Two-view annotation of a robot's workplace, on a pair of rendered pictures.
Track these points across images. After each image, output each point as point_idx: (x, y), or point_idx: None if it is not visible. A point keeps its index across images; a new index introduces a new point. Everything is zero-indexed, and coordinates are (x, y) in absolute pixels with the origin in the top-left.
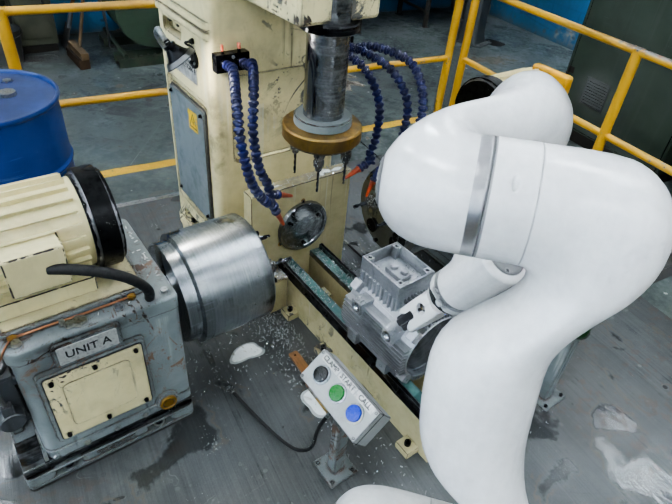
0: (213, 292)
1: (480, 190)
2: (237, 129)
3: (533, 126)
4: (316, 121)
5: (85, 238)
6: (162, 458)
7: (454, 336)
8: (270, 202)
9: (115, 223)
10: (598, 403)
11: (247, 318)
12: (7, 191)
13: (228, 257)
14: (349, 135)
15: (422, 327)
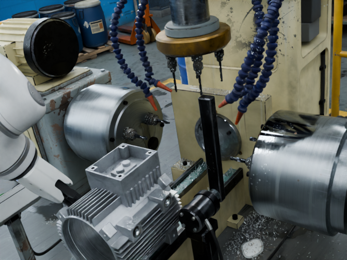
0: (73, 120)
1: None
2: (112, 14)
3: None
4: (171, 24)
5: (22, 50)
6: (37, 207)
7: None
8: (136, 82)
9: (29, 46)
10: None
11: (95, 157)
12: (20, 19)
13: (92, 105)
14: (178, 40)
15: (36, 194)
